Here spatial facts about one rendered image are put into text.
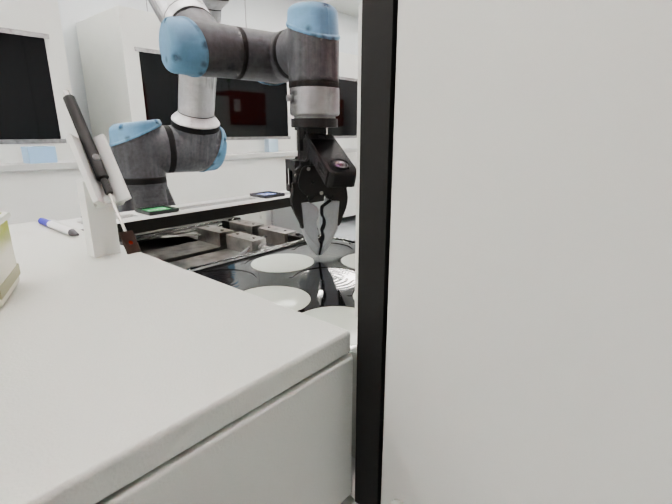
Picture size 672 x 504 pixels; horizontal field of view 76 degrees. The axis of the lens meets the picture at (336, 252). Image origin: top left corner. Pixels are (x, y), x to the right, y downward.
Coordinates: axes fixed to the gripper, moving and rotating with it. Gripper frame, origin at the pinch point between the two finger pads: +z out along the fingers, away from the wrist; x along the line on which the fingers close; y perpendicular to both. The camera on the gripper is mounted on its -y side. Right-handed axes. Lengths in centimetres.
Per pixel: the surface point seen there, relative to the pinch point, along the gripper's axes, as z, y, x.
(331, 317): 2.0, -21.5, 6.0
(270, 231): 1.3, 20.6, 3.7
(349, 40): -150, 587, -247
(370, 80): -20.9, -38.9, 9.8
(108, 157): -15.4, -10.1, 27.4
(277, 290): 2.0, -11.1, 9.7
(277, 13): -161, 519, -121
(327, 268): 2.0, -4.3, 0.3
